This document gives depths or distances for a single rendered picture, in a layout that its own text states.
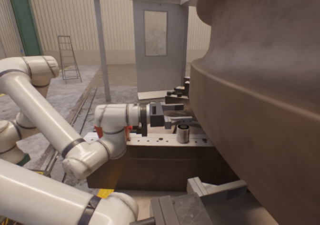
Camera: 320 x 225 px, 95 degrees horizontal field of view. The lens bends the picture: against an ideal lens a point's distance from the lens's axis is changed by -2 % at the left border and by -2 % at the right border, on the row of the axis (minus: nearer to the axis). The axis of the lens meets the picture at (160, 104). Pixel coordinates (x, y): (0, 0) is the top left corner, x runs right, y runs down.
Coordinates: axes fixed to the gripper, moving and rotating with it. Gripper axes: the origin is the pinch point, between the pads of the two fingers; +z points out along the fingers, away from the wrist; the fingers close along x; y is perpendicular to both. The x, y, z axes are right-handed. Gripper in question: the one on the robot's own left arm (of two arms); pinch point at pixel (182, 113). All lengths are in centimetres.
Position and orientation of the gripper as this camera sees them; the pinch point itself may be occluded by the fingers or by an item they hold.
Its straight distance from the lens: 61.3
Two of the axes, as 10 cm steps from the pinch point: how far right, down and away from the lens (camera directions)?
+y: 0.0, -9.4, -3.5
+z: 10.0, -0.3, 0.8
